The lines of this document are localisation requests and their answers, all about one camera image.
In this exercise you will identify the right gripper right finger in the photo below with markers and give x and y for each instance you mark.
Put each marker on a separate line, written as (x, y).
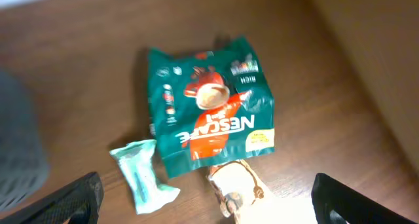
(334, 202)

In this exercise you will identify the green Nescafe coffee bag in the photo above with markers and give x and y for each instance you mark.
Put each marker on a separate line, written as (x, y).
(210, 108)

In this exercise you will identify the teal wet wipes packet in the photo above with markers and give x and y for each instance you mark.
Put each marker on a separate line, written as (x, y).
(135, 161)

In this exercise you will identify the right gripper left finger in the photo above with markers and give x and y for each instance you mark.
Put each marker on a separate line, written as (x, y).
(78, 202)

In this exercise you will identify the grey plastic lattice basket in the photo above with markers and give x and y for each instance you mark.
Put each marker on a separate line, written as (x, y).
(24, 165)

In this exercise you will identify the beige cookie snack bag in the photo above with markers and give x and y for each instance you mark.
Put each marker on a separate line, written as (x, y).
(243, 196)

